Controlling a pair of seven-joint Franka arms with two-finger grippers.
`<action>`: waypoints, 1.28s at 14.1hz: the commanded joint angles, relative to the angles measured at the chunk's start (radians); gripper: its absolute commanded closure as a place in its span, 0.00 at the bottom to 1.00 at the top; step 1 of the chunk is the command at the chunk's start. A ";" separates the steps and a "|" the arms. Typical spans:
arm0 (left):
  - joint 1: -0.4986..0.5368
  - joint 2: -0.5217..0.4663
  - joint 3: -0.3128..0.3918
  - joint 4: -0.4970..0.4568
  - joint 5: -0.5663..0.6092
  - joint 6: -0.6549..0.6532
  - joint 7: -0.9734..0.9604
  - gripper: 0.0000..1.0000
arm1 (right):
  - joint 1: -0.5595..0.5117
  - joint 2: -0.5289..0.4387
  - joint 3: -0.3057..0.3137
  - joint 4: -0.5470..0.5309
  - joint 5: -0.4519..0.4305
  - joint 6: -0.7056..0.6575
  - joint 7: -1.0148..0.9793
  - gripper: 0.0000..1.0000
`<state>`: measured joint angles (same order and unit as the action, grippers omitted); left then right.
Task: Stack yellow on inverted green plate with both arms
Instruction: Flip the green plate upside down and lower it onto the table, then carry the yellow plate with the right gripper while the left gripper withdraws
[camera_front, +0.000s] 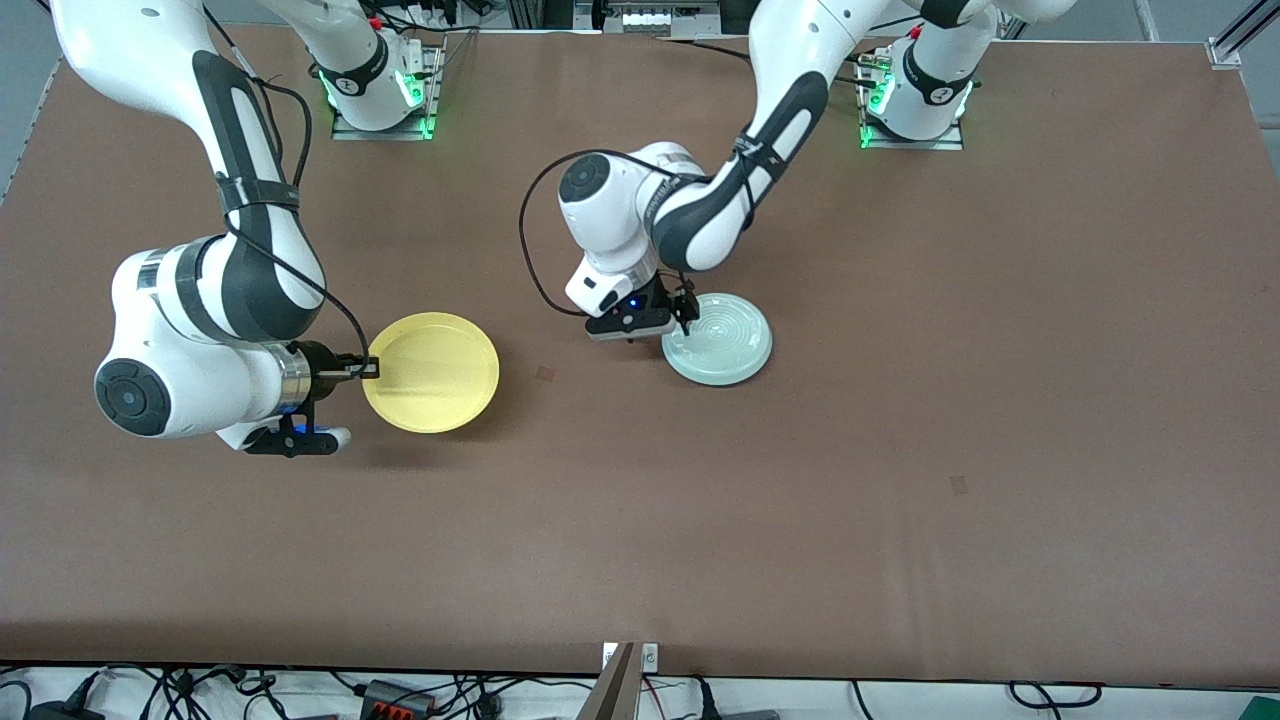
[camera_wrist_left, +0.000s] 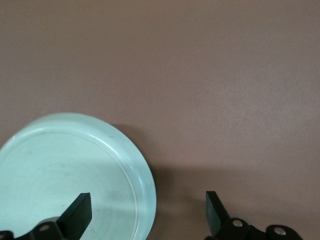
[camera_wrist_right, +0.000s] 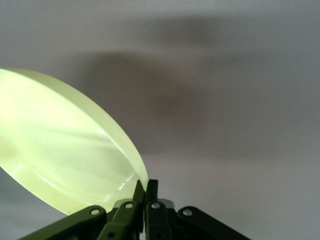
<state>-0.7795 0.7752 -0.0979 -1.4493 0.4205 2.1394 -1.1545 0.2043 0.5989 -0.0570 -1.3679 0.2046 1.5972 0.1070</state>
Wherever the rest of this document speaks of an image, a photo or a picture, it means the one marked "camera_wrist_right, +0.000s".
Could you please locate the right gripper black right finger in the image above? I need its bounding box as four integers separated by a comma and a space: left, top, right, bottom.
145, 178, 254, 240

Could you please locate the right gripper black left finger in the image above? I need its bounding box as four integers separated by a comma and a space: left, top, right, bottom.
17, 179, 146, 240

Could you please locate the yellow round plate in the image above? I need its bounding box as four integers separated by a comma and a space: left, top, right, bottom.
0, 67, 149, 216

